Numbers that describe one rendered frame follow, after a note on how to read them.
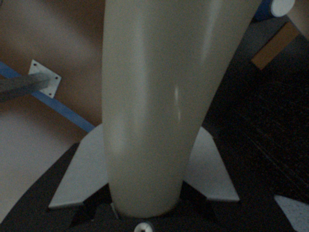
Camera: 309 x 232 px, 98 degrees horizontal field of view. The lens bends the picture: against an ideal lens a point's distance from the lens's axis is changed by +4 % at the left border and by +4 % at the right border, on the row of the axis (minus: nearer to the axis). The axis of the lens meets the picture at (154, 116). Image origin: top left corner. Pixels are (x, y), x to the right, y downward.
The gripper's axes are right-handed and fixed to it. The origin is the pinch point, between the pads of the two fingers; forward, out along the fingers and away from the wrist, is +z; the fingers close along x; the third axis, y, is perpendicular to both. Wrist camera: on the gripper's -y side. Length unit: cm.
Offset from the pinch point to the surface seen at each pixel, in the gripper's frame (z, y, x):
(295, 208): 12, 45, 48
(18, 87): 64, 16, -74
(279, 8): 70, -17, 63
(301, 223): 9, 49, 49
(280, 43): 79, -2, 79
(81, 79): 88, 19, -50
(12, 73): 91, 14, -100
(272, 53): 79, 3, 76
